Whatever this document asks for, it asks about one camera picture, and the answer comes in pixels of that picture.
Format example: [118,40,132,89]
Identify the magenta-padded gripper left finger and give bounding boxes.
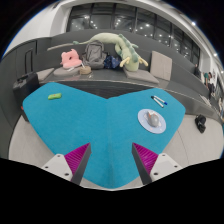
[41,142,92,186]

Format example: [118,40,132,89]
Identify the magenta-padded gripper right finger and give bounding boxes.
[131,142,184,185]

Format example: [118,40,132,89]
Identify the grey computer mouse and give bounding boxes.
[147,111,160,128]

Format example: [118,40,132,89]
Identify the round pale blue mouse pad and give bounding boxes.
[137,108,167,135]

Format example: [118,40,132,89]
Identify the white marker blue cap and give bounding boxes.
[153,95,169,106]

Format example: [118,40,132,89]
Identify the black bag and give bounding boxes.
[194,114,208,134]

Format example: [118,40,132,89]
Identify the green eraser block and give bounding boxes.
[47,92,63,101]

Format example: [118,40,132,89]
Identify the grey flat seat cushion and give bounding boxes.
[123,67,160,85]

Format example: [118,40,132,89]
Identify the black suitcase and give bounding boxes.
[12,71,41,111]

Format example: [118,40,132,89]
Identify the grey round seat cushion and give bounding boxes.
[53,65,81,78]

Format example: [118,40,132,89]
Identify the tan woven hat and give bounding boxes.
[78,65,92,76]

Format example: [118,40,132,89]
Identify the grey small seat cushion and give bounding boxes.
[35,67,55,82]

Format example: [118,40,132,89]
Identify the grey square upright cushion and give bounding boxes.
[149,50,173,82]

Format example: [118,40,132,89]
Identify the person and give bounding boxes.
[203,71,218,98]

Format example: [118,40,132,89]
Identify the pink plush cushion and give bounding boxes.
[60,48,83,70]

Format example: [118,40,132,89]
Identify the dark blue patterned bag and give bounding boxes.
[103,54,123,70]

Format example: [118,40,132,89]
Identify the grey backpack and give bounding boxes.
[81,40,108,70]

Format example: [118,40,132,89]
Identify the grey stepped bench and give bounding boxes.
[0,29,224,118]

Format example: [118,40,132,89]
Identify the green dragon plush toy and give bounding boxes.
[72,32,149,72]

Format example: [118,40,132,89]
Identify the ceiling lights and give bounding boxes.
[190,20,219,58]

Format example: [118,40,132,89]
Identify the dark glass window wall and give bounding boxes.
[66,3,202,68]

